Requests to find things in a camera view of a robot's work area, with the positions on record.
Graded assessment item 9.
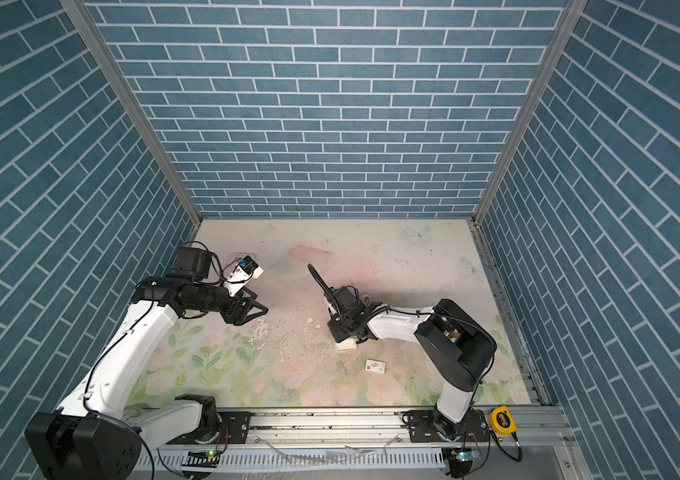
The staple box tray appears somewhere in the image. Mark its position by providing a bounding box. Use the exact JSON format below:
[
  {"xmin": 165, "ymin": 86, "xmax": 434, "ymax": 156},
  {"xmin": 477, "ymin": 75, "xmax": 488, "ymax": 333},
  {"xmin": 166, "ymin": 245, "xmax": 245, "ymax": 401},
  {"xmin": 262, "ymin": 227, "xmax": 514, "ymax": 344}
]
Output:
[{"xmin": 335, "ymin": 338, "xmax": 358, "ymax": 351}]

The white staple box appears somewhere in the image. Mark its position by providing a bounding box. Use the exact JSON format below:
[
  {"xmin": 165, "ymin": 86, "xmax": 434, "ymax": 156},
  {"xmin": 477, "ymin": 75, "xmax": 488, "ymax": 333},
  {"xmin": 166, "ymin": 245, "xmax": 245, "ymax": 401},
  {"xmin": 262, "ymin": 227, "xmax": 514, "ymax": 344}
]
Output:
[{"xmin": 365, "ymin": 359, "xmax": 386, "ymax": 374}]

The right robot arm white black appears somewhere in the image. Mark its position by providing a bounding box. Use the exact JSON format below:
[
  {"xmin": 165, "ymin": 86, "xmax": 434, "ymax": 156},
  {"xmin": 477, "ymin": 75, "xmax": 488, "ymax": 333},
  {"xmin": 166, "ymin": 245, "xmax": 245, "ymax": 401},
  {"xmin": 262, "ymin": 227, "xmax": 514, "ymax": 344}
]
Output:
[{"xmin": 323, "ymin": 286, "xmax": 497, "ymax": 441}]

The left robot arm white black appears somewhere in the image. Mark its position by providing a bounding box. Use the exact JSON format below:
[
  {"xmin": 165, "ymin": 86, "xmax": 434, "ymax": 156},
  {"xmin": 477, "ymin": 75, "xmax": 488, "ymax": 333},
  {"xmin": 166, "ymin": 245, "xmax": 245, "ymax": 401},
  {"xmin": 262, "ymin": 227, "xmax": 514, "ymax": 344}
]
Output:
[{"xmin": 25, "ymin": 242, "xmax": 268, "ymax": 479}]

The yellow tape measure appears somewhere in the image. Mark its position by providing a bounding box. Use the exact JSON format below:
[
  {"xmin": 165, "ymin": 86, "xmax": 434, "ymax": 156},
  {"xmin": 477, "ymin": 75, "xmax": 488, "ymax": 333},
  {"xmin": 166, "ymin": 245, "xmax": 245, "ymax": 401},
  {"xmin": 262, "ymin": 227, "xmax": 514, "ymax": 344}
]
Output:
[{"xmin": 490, "ymin": 406, "xmax": 518, "ymax": 435}]

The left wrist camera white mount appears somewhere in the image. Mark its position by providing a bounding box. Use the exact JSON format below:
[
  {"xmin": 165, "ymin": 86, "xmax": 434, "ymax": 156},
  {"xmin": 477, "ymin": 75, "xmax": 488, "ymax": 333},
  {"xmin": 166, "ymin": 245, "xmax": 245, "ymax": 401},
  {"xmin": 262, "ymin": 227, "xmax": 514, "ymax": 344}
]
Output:
[{"xmin": 223, "ymin": 255, "xmax": 264, "ymax": 297}]

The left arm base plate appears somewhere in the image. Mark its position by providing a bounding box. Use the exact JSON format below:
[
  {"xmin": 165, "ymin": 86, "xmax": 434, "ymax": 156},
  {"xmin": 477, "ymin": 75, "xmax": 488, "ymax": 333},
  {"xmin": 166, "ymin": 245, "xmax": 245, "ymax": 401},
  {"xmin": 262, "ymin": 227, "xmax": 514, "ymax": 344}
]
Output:
[{"xmin": 168, "ymin": 411, "xmax": 252, "ymax": 446}]

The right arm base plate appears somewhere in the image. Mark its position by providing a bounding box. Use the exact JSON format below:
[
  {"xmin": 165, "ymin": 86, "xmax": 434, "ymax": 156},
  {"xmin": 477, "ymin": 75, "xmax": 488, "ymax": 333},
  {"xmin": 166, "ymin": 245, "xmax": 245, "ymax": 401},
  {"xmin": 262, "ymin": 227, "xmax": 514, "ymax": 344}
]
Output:
[{"xmin": 401, "ymin": 408, "xmax": 489, "ymax": 443}]

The white slotted cable duct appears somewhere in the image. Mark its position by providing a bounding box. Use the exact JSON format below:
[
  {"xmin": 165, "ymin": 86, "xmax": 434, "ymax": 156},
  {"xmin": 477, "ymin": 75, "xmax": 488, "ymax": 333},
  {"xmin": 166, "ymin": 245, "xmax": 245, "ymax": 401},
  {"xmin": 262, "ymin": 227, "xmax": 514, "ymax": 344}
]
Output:
[{"xmin": 135, "ymin": 447, "xmax": 446, "ymax": 474}]

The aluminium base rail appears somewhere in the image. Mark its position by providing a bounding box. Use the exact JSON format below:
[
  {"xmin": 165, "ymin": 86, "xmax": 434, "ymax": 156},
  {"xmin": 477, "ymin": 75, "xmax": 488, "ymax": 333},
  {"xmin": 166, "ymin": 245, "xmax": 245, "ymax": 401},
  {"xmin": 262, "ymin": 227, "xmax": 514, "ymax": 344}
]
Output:
[{"xmin": 84, "ymin": 406, "xmax": 569, "ymax": 451}]

